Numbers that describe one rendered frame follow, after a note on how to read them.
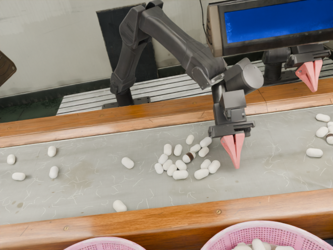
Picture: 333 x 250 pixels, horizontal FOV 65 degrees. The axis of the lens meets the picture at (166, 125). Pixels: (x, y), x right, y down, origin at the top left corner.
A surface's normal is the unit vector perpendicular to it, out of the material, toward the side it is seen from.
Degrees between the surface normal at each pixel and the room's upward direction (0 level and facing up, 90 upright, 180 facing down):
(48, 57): 90
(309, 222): 90
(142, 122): 45
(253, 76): 49
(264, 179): 0
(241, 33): 58
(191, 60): 90
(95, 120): 0
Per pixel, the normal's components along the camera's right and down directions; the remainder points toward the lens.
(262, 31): -0.05, 0.07
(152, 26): -0.59, 0.56
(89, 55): 0.11, 0.57
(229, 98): -0.10, -0.22
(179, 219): -0.15, -0.80
